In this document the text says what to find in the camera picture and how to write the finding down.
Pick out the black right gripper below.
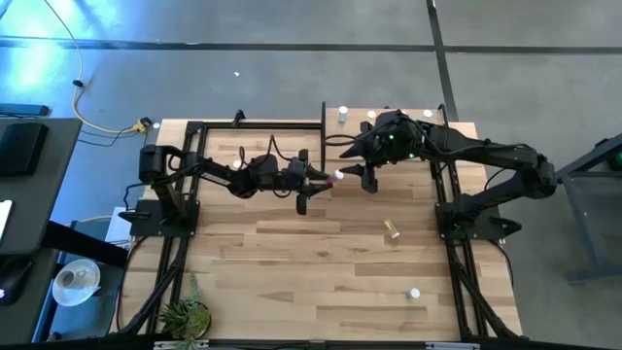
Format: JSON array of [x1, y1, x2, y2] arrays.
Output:
[[339, 110, 429, 194]]

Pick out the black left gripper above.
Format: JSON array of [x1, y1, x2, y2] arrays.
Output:
[[269, 149, 336, 217]]

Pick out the yellow and black plug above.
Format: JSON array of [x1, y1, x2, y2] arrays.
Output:
[[130, 116, 154, 135]]

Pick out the potted succulent plant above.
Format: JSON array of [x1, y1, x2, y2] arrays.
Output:
[[155, 272, 214, 350]]

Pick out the white paper sheet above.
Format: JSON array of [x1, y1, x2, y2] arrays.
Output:
[[103, 205, 135, 247]]

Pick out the grey metal side table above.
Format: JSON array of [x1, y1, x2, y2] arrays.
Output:
[[550, 130, 622, 287]]

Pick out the black desk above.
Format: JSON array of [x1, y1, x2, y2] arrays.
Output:
[[0, 116, 84, 257]]

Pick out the black rectangular device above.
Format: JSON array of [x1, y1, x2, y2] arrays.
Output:
[[0, 121, 51, 178]]

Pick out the dark power strip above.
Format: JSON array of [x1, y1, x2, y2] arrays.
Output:
[[0, 102, 52, 119]]

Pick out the white phone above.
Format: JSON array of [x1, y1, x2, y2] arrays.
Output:
[[0, 198, 14, 243]]

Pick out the black computer mouse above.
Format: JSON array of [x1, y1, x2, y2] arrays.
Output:
[[0, 256, 34, 308]]

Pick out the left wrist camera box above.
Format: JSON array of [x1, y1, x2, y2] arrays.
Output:
[[287, 162, 308, 185]]

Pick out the wooden shelf with black frame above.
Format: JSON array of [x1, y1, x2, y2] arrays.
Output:
[[319, 101, 451, 180]]

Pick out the silver metal bracket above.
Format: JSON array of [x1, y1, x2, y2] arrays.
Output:
[[153, 339, 210, 350], [425, 341, 481, 350]]

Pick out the yellow floor cable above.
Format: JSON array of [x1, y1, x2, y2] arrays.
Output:
[[42, 0, 140, 135]]

